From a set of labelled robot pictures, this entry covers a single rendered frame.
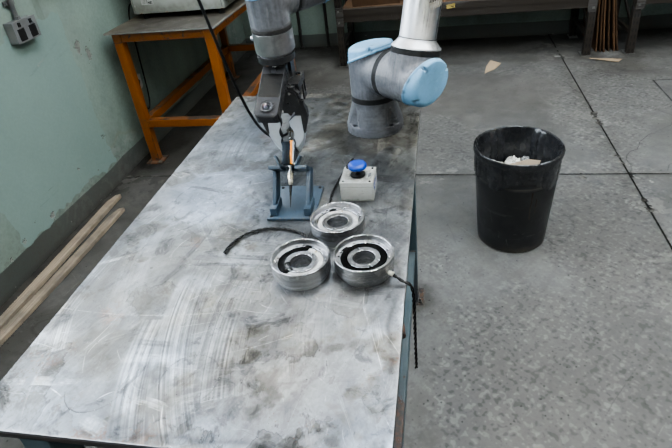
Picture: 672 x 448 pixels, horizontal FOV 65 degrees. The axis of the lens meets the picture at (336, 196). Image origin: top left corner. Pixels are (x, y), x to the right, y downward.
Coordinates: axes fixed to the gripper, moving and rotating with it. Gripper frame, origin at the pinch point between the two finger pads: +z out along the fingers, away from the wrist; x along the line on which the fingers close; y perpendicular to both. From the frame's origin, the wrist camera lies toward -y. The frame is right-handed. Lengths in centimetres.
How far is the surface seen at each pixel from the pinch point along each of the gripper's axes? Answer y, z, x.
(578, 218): 99, 99, -92
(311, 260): -24.4, 8.4, -7.7
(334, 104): 51, 16, 0
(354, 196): -2.2, 10.8, -12.7
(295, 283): -30.8, 7.6, -6.1
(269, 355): -44.2, 9.2, -4.6
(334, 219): -11.8, 9.3, -9.9
